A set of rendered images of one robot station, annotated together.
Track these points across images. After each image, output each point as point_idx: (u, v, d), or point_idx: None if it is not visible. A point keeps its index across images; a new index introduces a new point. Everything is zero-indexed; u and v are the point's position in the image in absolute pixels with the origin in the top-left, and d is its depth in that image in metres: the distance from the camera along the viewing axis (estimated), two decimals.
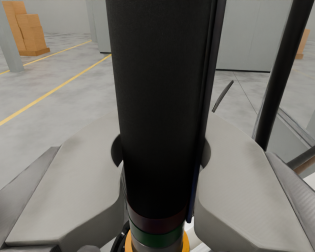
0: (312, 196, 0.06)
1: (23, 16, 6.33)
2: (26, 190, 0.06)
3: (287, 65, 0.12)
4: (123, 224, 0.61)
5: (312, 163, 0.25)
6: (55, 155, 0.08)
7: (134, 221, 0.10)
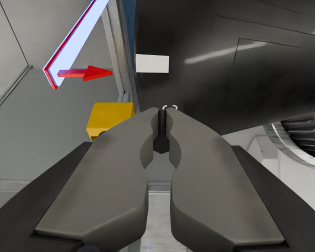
0: (276, 183, 0.06)
1: None
2: (58, 182, 0.07)
3: None
4: None
5: None
6: (87, 150, 0.08)
7: None
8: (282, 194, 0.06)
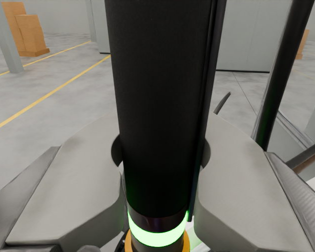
0: (311, 196, 0.06)
1: (23, 17, 6.34)
2: (26, 190, 0.06)
3: (288, 61, 0.12)
4: None
5: (312, 161, 0.25)
6: (55, 155, 0.08)
7: (134, 220, 0.10)
8: None
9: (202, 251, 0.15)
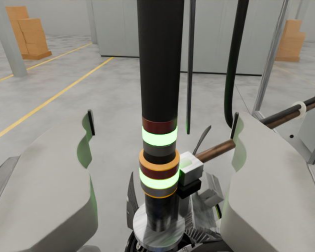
0: None
1: (26, 21, 6.48)
2: None
3: (237, 40, 0.19)
4: None
5: (277, 124, 0.33)
6: (15, 165, 0.07)
7: (146, 129, 0.18)
8: None
9: (189, 169, 0.23)
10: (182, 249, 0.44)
